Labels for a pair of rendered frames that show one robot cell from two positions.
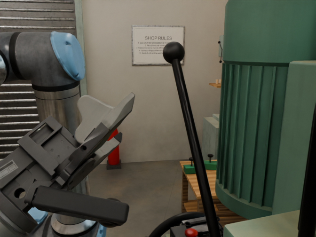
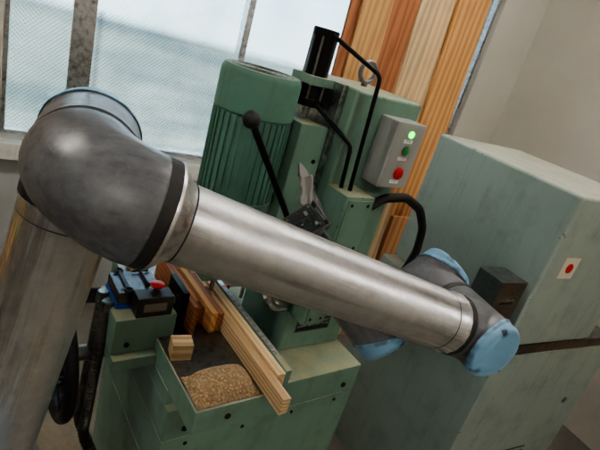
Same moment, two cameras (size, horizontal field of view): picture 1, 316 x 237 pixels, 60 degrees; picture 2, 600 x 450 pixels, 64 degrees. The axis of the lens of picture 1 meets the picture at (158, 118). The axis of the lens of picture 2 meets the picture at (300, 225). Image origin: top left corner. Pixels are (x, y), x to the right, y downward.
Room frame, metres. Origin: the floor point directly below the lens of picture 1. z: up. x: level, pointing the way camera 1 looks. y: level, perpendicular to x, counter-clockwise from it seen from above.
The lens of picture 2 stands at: (0.67, 0.85, 1.60)
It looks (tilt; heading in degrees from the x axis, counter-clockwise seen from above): 21 degrees down; 246
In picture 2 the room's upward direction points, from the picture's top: 17 degrees clockwise
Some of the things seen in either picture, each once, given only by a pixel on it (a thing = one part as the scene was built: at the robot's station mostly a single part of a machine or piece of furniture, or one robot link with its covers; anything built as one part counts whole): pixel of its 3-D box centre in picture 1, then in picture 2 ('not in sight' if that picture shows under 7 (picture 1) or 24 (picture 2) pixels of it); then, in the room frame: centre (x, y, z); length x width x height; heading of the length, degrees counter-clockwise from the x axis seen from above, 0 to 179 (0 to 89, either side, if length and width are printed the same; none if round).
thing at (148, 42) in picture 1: (158, 45); not in sight; (3.39, 0.00, 1.48); 0.64 x 0.02 x 0.46; 99
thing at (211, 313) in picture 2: not in sight; (194, 295); (0.44, -0.18, 0.93); 0.23 x 0.01 x 0.06; 107
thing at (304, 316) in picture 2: not in sight; (309, 294); (0.18, -0.09, 1.02); 0.09 x 0.07 x 0.12; 107
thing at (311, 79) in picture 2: not in sight; (318, 68); (0.27, -0.22, 1.53); 0.08 x 0.08 x 0.17; 17
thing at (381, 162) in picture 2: not in sight; (393, 152); (0.06, -0.14, 1.40); 0.10 x 0.06 x 0.16; 17
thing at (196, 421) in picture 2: not in sight; (168, 327); (0.50, -0.13, 0.87); 0.61 x 0.30 x 0.06; 107
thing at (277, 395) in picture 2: not in sight; (215, 310); (0.39, -0.14, 0.92); 0.67 x 0.02 x 0.04; 107
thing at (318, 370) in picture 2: not in sight; (236, 344); (0.29, -0.22, 0.76); 0.57 x 0.45 x 0.09; 17
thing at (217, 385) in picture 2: not in sight; (222, 379); (0.41, 0.10, 0.92); 0.14 x 0.09 x 0.04; 17
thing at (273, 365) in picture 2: not in sight; (220, 303); (0.38, -0.16, 0.92); 0.60 x 0.02 x 0.05; 107
